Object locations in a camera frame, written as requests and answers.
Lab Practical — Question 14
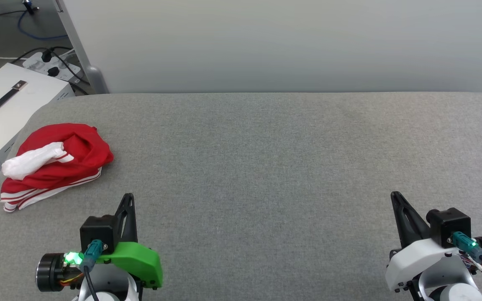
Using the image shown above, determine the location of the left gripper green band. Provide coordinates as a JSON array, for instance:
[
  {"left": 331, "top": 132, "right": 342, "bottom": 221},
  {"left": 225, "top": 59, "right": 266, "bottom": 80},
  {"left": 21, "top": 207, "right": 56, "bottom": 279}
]
[{"left": 36, "top": 193, "right": 163, "bottom": 301}]

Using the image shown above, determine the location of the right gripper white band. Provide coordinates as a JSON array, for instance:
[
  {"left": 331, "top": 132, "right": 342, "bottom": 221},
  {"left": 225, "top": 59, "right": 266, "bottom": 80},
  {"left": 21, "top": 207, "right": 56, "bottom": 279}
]
[{"left": 385, "top": 191, "right": 482, "bottom": 293}]

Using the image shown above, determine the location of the red white sports jersey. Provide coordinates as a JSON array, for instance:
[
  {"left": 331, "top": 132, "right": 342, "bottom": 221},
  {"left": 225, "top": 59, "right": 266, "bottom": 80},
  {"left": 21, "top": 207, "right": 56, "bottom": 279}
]
[{"left": 0, "top": 123, "right": 115, "bottom": 213}]

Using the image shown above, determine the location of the white equipment case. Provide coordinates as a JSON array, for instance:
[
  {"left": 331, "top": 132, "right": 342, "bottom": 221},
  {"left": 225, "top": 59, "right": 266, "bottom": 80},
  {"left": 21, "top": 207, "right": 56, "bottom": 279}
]
[{"left": 0, "top": 62, "right": 77, "bottom": 181}]

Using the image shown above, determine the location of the white power strip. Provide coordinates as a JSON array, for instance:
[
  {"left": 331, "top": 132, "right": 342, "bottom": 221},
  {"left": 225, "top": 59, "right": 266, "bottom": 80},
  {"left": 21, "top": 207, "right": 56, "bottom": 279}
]
[{"left": 22, "top": 49, "right": 82, "bottom": 83}]

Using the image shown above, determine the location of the grey metal partition leg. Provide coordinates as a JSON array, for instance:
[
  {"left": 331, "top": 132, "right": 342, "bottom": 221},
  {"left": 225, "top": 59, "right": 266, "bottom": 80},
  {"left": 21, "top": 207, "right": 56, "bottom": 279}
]
[{"left": 54, "top": 0, "right": 110, "bottom": 95}]

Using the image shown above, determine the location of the white partition panel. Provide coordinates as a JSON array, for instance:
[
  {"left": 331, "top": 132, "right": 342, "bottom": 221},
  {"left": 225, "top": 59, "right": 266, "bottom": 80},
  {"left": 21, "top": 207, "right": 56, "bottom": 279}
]
[{"left": 62, "top": 0, "right": 482, "bottom": 95}]

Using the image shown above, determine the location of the left black cable teal plug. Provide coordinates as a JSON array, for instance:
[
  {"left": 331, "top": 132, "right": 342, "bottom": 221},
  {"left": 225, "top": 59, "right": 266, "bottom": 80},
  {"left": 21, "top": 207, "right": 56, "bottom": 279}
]
[{"left": 80, "top": 239, "right": 105, "bottom": 301}]

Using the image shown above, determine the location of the black cable teal plug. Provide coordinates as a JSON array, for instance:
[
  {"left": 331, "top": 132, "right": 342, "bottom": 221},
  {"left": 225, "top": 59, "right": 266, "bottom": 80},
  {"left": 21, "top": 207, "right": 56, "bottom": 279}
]
[
  {"left": 80, "top": 239, "right": 105, "bottom": 301},
  {"left": 450, "top": 231, "right": 482, "bottom": 293}
]

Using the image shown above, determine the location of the right black cable teal plug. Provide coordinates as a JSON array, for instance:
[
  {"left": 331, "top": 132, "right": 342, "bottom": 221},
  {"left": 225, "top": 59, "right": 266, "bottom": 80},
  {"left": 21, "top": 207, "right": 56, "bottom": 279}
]
[{"left": 450, "top": 231, "right": 482, "bottom": 293}]

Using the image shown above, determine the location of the black power cable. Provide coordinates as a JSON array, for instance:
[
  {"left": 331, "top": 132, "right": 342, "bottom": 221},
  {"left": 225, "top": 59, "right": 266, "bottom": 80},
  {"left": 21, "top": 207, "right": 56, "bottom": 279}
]
[
  {"left": 0, "top": 46, "right": 73, "bottom": 76},
  {"left": 50, "top": 51, "right": 90, "bottom": 87}
]

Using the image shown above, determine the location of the black case carry handle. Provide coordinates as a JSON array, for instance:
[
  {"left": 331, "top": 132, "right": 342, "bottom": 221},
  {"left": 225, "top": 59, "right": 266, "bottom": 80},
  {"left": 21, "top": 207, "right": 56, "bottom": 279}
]
[{"left": 0, "top": 80, "right": 28, "bottom": 128}]

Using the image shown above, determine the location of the blue cable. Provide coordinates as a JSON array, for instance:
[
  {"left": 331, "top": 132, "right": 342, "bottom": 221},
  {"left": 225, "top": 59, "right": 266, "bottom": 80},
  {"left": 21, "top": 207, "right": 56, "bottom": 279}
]
[{"left": 17, "top": 10, "right": 69, "bottom": 42}]

